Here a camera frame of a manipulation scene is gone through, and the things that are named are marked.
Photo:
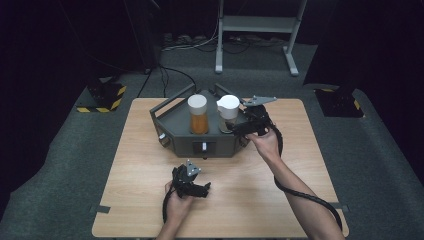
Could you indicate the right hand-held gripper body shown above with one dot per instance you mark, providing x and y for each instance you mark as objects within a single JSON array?
[{"x": 258, "y": 115}]

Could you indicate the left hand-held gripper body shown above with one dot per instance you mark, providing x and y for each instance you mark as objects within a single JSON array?
[{"x": 183, "y": 181}]

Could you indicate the white-lidded clear jar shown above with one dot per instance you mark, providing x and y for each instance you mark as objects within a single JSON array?
[{"x": 228, "y": 110}]

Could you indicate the amber bottle with white cap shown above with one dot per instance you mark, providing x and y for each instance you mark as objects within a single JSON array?
[{"x": 198, "y": 115}]

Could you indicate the dark grey corner rack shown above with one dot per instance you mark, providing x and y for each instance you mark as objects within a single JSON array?
[{"x": 175, "y": 123}]

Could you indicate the person's left hand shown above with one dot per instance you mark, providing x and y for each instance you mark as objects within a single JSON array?
[{"x": 178, "y": 208}]

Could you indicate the person's right hand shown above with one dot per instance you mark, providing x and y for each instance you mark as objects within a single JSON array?
[{"x": 268, "y": 146}]

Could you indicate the black base with striped edge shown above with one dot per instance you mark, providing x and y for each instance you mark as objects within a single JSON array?
[
  {"x": 338, "y": 103},
  {"x": 103, "y": 96}
]

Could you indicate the grey tape strip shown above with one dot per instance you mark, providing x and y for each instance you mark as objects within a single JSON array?
[
  {"x": 100, "y": 209},
  {"x": 345, "y": 208}
]

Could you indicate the grey metal stand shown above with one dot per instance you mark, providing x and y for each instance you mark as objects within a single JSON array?
[{"x": 260, "y": 25}]

